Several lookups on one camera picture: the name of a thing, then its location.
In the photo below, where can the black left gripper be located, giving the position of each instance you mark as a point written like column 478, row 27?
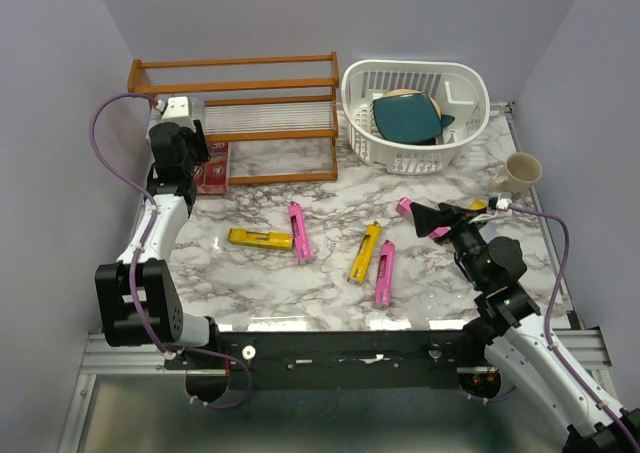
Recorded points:
column 198, row 139

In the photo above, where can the beige round plate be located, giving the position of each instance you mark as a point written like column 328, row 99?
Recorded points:
column 408, row 92

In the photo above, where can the large pink toothpaste box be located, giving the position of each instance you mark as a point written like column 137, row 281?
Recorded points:
column 403, row 208

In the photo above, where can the yellow toothpaste box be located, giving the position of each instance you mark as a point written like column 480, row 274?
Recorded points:
column 478, row 205
column 266, row 240
column 365, row 253

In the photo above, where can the red 3D toothpaste box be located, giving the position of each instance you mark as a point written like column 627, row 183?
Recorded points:
column 216, row 173
column 200, row 179

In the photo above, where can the silver toothpaste box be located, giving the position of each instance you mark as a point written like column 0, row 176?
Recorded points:
column 197, row 109

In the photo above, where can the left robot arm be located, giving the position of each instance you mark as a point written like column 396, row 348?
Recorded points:
column 138, row 300

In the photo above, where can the beige ceramic mug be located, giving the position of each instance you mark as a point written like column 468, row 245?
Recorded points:
column 518, row 174

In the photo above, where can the orange wooden three-tier shelf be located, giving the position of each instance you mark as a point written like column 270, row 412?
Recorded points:
column 283, row 118

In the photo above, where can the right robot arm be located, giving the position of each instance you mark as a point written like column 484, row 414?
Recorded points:
column 516, row 337

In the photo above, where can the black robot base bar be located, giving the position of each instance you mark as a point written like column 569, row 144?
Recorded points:
column 436, row 359

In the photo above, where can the white plastic basket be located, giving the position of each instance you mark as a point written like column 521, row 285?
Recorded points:
column 458, row 89

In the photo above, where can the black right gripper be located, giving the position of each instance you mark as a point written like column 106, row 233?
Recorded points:
column 428, row 218

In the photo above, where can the teal square plate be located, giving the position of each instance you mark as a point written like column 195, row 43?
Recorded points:
column 410, row 120

